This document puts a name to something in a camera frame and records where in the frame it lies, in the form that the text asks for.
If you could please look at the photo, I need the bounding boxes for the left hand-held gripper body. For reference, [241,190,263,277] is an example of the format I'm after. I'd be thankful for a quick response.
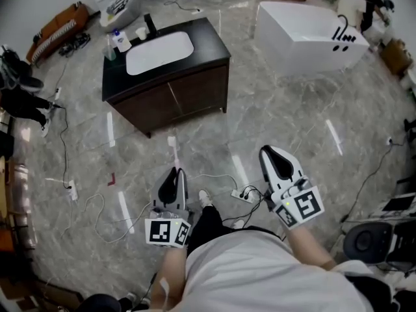
[144,205,195,250]

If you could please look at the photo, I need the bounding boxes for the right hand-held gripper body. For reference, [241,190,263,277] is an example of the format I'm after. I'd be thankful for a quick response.
[265,175,325,229]

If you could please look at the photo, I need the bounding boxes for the white toothbrush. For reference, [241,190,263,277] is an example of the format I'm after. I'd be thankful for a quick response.
[167,136,183,170]

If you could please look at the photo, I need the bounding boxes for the white soap bottle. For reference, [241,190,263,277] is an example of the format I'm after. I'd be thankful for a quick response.
[111,28,133,52]

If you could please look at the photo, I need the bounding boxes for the person's right forearm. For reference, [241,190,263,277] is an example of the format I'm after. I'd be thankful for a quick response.
[285,219,337,272]

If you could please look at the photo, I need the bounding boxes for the person's left forearm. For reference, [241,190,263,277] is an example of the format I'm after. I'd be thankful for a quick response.
[151,247,190,312]

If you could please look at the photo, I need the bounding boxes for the black shoulder bag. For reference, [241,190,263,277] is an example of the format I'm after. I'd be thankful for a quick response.
[346,273,396,312]

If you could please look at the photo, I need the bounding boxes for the person's left white shoe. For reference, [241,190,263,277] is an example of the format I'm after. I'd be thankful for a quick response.
[198,189,214,209]

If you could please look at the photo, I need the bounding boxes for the white power strip black plugs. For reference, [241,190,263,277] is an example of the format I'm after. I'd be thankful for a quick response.
[230,188,255,204]

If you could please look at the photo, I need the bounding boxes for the person's black trousers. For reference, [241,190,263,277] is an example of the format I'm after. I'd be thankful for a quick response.
[187,205,283,259]

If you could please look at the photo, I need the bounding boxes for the black round speaker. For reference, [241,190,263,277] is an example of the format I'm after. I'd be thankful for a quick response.
[343,221,394,266]

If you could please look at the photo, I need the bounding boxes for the person's white shirt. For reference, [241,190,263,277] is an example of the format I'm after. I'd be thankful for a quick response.
[185,231,394,312]

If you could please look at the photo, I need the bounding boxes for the black laptop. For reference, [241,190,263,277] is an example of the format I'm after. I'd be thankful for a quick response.
[382,195,416,213]

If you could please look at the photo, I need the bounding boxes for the dark vanity cabinet black top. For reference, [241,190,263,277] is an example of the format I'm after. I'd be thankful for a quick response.
[101,17,232,139]

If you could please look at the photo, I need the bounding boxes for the white bathtub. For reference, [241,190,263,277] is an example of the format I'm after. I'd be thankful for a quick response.
[253,1,371,77]

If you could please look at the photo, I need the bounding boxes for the white sink basin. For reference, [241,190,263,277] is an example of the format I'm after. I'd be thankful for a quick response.
[125,31,195,77]

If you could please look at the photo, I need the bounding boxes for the black bathtub faucet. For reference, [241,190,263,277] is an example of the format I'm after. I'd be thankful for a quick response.
[331,14,358,44]

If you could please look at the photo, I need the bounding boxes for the black sink faucet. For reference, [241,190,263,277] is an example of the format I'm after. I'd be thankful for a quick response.
[144,13,159,38]

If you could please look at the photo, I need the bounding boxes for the grey round seat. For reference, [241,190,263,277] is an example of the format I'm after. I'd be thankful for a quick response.
[99,0,142,34]

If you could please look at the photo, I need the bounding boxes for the striped black white cloth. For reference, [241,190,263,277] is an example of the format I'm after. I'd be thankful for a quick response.
[105,0,133,16]

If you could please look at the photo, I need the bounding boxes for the white floor cable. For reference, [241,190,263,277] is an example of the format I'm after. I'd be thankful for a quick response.
[61,193,153,244]

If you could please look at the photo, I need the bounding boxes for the black floor cable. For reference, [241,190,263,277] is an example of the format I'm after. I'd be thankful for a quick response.
[48,104,74,188]

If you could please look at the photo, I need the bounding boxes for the tangle of black cables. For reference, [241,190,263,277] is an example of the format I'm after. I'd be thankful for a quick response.
[58,32,91,58]

